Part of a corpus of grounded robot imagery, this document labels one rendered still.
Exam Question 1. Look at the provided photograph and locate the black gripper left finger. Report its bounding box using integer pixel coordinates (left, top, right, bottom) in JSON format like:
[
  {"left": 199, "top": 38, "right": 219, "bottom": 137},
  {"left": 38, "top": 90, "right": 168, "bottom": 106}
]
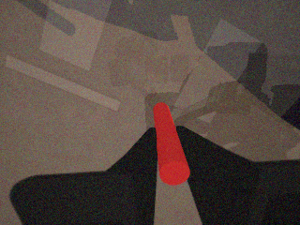
[{"left": 10, "top": 127, "right": 158, "bottom": 225}]

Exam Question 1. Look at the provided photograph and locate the red peg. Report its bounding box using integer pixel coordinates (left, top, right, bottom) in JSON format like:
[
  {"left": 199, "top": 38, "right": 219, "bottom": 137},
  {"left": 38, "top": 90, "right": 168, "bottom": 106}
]
[{"left": 153, "top": 102, "right": 190, "bottom": 185}]

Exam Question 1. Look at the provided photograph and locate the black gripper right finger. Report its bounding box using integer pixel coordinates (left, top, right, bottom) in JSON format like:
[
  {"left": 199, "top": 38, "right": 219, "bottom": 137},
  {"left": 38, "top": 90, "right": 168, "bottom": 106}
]
[{"left": 176, "top": 126, "right": 300, "bottom": 225}]

